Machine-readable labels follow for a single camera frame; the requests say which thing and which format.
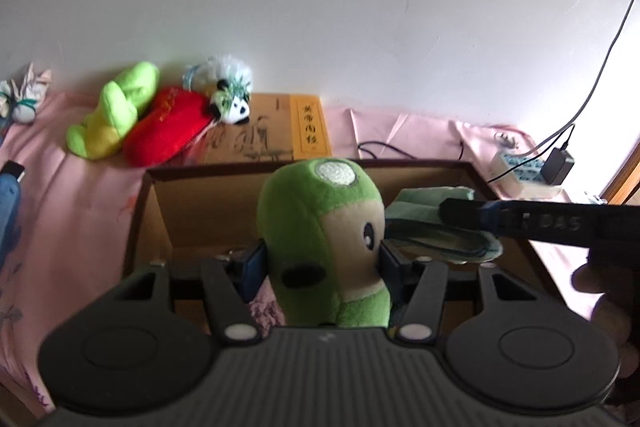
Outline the green round-headed plush toy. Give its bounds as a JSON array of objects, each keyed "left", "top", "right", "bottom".
[{"left": 256, "top": 158, "right": 392, "bottom": 329}]

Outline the brown cardboard box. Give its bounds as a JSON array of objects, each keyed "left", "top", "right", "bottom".
[{"left": 124, "top": 160, "right": 568, "bottom": 338}]

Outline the white cloth bundle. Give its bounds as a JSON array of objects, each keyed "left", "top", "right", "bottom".
[{"left": 0, "top": 63, "right": 52, "bottom": 124}]

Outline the wooden furniture edge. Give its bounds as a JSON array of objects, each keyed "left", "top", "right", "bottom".
[{"left": 599, "top": 151, "right": 640, "bottom": 206}]

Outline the tan book box yellow label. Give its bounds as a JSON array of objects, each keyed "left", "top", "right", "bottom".
[{"left": 197, "top": 93, "right": 334, "bottom": 164}]

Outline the small panda plush toy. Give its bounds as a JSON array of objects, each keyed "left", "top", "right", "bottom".
[{"left": 207, "top": 79, "right": 251, "bottom": 126}]

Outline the white power strip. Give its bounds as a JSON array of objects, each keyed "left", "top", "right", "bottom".
[{"left": 491, "top": 149, "right": 565, "bottom": 200}]

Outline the grey cable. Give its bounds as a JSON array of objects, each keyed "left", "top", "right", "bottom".
[{"left": 487, "top": 0, "right": 640, "bottom": 184}]

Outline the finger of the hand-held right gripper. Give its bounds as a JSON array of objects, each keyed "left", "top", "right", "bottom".
[{"left": 438, "top": 198, "right": 508, "bottom": 236}]

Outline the purple floral cloth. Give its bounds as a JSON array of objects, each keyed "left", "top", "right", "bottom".
[{"left": 247, "top": 296, "right": 287, "bottom": 339}]

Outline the white fluffy toy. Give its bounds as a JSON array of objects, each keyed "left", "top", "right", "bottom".
[{"left": 183, "top": 54, "right": 254, "bottom": 94}]

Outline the black charger adapter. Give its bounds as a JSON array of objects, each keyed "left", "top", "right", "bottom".
[{"left": 542, "top": 147, "right": 576, "bottom": 186}]

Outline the pink bedsheet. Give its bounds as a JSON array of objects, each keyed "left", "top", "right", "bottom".
[{"left": 0, "top": 89, "right": 608, "bottom": 424}]

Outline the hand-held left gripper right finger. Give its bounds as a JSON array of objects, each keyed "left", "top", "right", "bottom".
[{"left": 379, "top": 239, "right": 557, "bottom": 344}]

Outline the black cable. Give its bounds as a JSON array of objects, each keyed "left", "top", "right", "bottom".
[{"left": 357, "top": 139, "right": 466, "bottom": 162}]

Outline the red plush toy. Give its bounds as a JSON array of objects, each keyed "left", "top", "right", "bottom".
[{"left": 122, "top": 86, "right": 217, "bottom": 168}]

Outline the pale green cloth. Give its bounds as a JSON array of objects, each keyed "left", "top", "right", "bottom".
[{"left": 384, "top": 186, "right": 504, "bottom": 266}]

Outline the blue bottle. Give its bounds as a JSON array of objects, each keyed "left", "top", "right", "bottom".
[{"left": 0, "top": 161, "right": 25, "bottom": 260}]

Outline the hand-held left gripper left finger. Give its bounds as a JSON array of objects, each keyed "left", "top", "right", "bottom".
[{"left": 115, "top": 241, "right": 273, "bottom": 348}]

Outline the person's right hand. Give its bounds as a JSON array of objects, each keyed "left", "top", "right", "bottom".
[{"left": 572, "top": 264, "right": 636, "bottom": 379}]

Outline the lime and yellow plush toy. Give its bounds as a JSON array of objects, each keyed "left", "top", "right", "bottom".
[{"left": 66, "top": 61, "right": 161, "bottom": 160}]

